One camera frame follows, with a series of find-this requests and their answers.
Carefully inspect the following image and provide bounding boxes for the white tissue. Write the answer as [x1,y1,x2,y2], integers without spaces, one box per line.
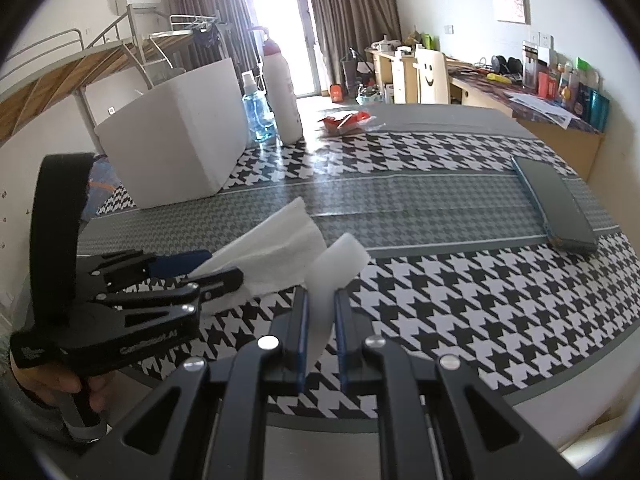
[190,196,328,311]

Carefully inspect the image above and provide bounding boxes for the pink wall poster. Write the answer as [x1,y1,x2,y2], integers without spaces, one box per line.
[490,0,530,26]

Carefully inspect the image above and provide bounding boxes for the large metal bunk bed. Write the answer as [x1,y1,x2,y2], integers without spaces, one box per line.
[0,5,186,161]

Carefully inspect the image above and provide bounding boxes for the printed paper sheets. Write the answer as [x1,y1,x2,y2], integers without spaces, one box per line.
[507,91,581,126]

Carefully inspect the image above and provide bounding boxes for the row of toiletry bottles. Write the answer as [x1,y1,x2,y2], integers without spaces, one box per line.
[522,40,611,128]

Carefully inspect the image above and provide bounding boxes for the blue orange quilted blanket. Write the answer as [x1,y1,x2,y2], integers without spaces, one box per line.
[80,155,123,218]

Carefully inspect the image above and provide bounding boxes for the grey flat case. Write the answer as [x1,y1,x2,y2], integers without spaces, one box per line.
[511,155,599,253]

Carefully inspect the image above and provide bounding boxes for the black bag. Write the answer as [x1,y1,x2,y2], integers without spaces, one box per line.
[341,49,373,88]

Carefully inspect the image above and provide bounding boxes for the white pump bottle red top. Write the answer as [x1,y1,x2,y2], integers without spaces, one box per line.
[261,30,304,143]

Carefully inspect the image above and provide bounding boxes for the brown curtain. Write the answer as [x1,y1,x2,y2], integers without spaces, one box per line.
[304,0,403,96]
[167,0,251,91]

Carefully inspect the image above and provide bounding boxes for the white foam box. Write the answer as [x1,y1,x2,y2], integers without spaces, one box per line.
[94,57,249,209]

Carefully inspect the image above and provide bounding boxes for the person's left hand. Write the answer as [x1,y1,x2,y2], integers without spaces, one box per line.
[10,360,116,413]

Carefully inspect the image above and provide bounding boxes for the small metal bunk bed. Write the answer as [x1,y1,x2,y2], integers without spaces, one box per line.
[167,14,231,76]

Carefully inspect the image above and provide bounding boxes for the glass balcony door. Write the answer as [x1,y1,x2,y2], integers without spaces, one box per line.
[235,0,321,98]

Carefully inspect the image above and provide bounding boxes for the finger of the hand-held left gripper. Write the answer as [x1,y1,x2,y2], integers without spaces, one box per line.
[92,267,245,333]
[75,249,213,293]

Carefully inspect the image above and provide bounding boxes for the black headphones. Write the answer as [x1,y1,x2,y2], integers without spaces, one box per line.
[490,55,523,83]

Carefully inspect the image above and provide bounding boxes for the red packet in clear bag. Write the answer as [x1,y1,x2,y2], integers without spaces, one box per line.
[317,110,386,136]

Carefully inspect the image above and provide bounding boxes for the person's left forearm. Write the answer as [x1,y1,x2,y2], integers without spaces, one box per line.
[0,390,76,456]

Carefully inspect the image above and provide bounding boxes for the hanging dark clothes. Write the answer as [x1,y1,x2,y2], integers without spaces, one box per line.
[192,22,221,51]

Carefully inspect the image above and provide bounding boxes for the wooden desk patterned top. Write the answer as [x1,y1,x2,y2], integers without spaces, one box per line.
[450,67,606,181]

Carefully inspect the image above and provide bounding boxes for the wooden chair smiley face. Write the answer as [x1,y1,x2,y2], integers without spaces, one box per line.
[414,49,451,106]

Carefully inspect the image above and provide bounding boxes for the clear bottle blue liquid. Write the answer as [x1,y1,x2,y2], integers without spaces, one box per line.
[241,71,277,142]

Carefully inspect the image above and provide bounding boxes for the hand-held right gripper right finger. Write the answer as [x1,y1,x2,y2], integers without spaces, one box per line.
[334,287,583,480]

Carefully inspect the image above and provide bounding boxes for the light wooden desk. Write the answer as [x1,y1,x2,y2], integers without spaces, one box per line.
[365,45,451,106]

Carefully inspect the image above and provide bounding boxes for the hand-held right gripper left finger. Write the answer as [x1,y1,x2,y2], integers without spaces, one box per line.
[107,287,311,480]

